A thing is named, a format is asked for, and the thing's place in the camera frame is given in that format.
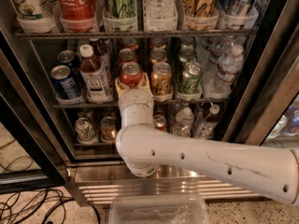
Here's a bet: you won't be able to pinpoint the orange soda can back row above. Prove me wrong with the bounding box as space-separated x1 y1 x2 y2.
149 37 166 49

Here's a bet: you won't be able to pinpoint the white 7up can top shelf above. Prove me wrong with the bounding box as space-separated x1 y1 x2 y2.
12 0 53 33

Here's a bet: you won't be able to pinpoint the middle wire shelf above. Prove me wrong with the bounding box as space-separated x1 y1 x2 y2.
52 98 228 108

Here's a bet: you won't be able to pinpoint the clear water bottle top shelf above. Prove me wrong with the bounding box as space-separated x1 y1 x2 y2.
143 0 178 32

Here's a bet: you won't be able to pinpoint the green soda can back row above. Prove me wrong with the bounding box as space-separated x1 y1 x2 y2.
179 36 196 49

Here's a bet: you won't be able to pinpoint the iced tea bottle front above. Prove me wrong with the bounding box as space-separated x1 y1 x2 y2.
79 44 112 104

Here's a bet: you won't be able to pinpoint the red coke can second row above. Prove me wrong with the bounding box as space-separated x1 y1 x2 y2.
118 49 137 64

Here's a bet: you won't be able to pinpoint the orange can bottom shelf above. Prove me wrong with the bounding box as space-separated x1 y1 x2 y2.
100 117 117 143

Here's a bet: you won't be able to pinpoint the clear plastic bin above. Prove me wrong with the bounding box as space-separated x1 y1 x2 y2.
108 194 210 224

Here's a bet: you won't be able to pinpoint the top wire shelf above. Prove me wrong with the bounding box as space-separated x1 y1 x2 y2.
15 29 257 39

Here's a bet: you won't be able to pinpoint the water bottle front middle shelf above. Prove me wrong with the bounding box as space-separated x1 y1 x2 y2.
207 44 244 98

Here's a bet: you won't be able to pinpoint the blue pepsi can front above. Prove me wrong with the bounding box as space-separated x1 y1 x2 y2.
50 65 80 100

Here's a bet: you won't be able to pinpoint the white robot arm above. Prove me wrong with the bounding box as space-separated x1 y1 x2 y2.
116 87 299 206

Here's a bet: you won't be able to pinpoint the blue pepsi can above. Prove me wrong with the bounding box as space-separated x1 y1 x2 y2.
50 65 80 100
57 50 80 79

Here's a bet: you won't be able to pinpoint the green soda can front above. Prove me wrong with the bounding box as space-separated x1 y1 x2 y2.
178 61 203 101

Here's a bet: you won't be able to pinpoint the wire shelf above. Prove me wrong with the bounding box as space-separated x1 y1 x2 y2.
15 29 257 39
52 98 228 108

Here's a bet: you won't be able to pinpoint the orange soda can second row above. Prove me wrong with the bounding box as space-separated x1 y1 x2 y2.
149 49 167 65

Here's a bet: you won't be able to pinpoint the red coke can back row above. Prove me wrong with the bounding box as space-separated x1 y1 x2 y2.
121 37 139 50

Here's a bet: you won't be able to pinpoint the dark can top shelf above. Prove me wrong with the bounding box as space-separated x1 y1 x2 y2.
219 0 256 30

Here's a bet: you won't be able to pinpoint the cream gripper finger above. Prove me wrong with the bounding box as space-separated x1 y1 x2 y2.
142 73 151 92
115 77 129 97

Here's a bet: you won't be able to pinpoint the orange can shelf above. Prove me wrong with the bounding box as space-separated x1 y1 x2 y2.
100 117 117 143
181 0 217 30

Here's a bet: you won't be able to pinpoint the red coca-cola can top shelf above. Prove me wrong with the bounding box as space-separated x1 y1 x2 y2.
59 0 97 33

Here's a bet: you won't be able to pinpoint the iced tea bottle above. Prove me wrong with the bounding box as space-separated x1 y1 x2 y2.
79 44 112 104
89 38 110 70

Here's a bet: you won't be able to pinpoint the orange soda can front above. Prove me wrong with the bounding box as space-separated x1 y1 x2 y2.
150 62 172 102

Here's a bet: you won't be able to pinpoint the blue pepsi can behind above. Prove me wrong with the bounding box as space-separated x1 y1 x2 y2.
57 50 80 79

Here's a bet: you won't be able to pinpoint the iced tea bottle behind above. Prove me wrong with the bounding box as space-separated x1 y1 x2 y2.
89 38 110 70

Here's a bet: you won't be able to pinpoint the open fridge glass door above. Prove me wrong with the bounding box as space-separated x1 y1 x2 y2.
0 35 67 194

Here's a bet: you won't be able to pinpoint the red can bottom shelf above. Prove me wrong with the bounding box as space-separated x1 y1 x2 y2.
153 115 167 132

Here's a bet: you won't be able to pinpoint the green soda can second row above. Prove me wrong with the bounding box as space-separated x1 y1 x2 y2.
178 48 197 63

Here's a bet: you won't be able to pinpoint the water bottle behind middle shelf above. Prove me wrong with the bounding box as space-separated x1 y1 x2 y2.
203 35 235 79

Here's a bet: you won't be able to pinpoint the steel fridge base grille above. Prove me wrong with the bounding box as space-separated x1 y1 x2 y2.
65 162 260 206

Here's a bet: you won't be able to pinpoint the black floor cables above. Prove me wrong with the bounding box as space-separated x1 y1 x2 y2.
0 138 101 224

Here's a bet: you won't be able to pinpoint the red coke can front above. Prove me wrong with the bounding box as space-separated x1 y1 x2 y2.
120 63 142 88

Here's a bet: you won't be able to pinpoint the silver can bottom shelf left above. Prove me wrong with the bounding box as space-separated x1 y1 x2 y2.
75 118 96 145

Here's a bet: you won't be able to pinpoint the water bottle bottom shelf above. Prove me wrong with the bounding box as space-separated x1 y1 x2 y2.
171 107 194 137

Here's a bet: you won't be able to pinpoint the orange can top shelf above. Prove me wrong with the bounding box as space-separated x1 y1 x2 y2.
181 0 217 30

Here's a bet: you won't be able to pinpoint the right fridge glass door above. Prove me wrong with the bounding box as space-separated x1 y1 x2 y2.
218 0 299 146

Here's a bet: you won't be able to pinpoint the tea bottle bottom shelf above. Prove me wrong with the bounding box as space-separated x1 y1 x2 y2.
192 105 220 140

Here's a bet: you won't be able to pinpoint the green can top shelf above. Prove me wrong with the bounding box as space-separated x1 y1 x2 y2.
105 0 137 31

